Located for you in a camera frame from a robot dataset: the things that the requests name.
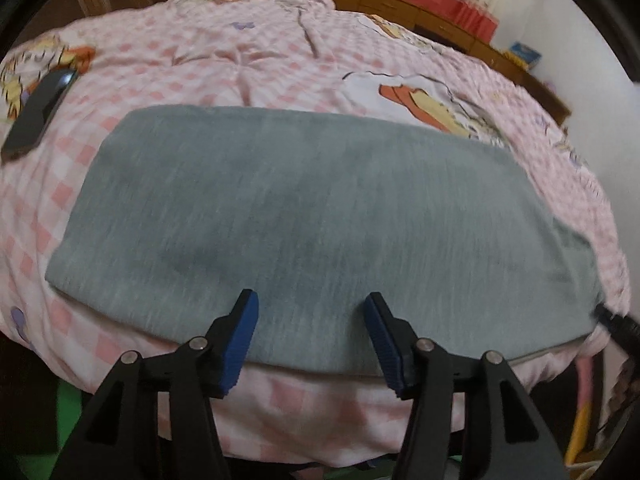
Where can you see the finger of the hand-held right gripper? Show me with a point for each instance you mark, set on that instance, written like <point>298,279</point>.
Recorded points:
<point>619,327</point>

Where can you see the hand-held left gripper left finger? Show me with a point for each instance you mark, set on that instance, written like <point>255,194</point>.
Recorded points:
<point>242,340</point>

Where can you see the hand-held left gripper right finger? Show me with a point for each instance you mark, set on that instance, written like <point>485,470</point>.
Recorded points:
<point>384,340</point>

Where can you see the grey pants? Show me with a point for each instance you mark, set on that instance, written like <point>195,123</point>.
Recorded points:
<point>300,210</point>

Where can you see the pink checked cartoon blanket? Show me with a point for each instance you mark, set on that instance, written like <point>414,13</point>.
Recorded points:
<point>240,65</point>

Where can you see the blue box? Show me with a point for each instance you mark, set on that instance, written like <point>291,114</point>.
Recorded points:
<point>524,54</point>

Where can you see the black phone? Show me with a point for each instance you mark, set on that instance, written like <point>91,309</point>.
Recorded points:
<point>37,112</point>

